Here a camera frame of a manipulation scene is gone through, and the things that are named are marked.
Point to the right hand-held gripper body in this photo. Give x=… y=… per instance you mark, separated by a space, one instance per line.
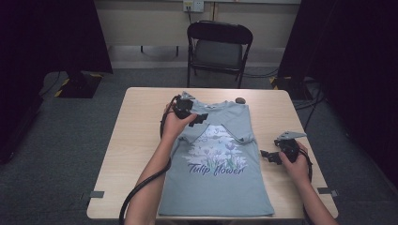
x=289 y=146

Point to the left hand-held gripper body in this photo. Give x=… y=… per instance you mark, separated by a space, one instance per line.
x=183 y=108

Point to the light blue printed t-shirt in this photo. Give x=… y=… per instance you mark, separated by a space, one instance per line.
x=216 y=197

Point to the person's left hand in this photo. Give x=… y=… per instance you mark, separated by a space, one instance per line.
x=173 y=128

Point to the person's right hand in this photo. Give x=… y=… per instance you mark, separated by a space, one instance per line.
x=297 y=170

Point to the small dark round object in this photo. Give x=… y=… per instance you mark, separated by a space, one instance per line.
x=240 y=100

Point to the grey tape strip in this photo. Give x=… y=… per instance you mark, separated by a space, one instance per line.
x=325 y=191
x=97 y=194

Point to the black stand base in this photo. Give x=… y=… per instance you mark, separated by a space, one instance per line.
x=78 y=86
x=291 y=89

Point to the black folding chair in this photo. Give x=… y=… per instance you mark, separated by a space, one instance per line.
x=219 y=33

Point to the black curtain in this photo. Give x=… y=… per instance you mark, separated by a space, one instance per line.
x=47 y=37
x=353 y=62

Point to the white wall outlet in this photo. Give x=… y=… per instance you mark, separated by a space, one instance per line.
x=197 y=5

